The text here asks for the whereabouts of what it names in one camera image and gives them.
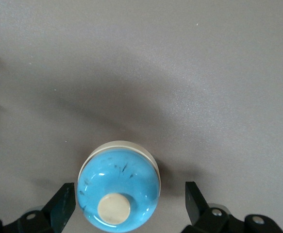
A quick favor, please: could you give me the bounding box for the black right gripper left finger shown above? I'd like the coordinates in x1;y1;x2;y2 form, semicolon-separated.
2;183;77;233

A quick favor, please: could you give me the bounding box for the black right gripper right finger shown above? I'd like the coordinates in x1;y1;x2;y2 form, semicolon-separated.
181;181;283;233

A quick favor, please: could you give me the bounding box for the scratched blue call bell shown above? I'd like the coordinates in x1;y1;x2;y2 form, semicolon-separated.
77;140;161;233

